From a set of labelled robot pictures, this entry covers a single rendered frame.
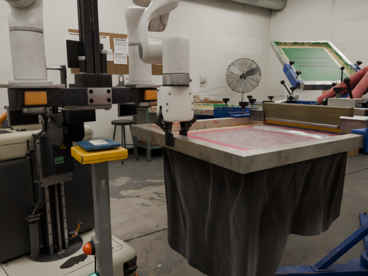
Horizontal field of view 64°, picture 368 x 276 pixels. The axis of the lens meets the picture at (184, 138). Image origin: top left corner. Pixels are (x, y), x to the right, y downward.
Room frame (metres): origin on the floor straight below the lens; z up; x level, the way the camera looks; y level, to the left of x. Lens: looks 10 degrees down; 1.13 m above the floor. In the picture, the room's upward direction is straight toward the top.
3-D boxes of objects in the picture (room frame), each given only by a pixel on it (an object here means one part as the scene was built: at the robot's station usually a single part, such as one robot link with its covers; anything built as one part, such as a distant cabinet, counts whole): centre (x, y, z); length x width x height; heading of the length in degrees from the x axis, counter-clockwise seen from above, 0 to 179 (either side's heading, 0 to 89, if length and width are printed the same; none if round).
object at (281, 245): (0.83, -0.36, 0.74); 0.46 x 0.04 x 0.42; 123
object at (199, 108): (2.02, -0.37, 1.05); 1.08 x 0.61 x 0.23; 63
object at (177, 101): (0.83, 0.02, 1.09); 0.10 x 0.07 x 0.11; 123
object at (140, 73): (1.28, 0.20, 1.21); 0.16 x 0.13 x 0.15; 47
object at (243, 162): (1.04, -0.29, 0.97); 0.79 x 0.58 x 0.04; 123
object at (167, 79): (0.84, 0.02, 1.15); 0.09 x 0.07 x 0.03; 123
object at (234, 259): (0.88, -0.05, 0.74); 0.45 x 0.03 x 0.43; 33
